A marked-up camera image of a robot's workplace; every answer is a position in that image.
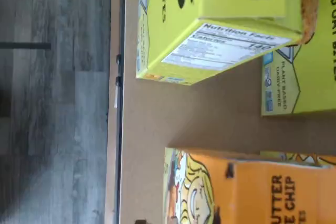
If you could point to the orange Bobo's peanut butter box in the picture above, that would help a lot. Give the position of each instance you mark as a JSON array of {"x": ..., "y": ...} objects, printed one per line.
[
  {"x": 262, "y": 195},
  {"x": 302, "y": 157}
]

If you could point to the white shelf edge tag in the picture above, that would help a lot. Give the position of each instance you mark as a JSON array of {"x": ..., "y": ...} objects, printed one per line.
[{"x": 116, "y": 95}]

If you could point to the black metal shelf unit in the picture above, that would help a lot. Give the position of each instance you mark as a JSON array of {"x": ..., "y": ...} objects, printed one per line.
[{"x": 120, "y": 155}]

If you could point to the dark metal leg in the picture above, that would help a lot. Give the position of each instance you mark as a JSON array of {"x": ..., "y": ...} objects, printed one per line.
[{"x": 26, "y": 45}]

